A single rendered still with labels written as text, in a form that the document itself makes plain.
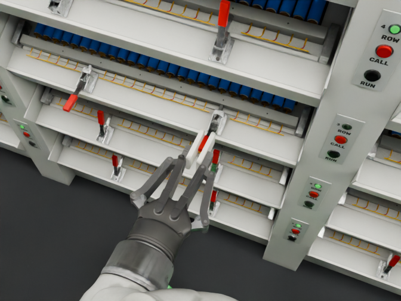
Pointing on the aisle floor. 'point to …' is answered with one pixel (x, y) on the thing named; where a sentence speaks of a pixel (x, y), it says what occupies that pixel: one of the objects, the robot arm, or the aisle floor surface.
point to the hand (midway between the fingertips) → (200, 150)
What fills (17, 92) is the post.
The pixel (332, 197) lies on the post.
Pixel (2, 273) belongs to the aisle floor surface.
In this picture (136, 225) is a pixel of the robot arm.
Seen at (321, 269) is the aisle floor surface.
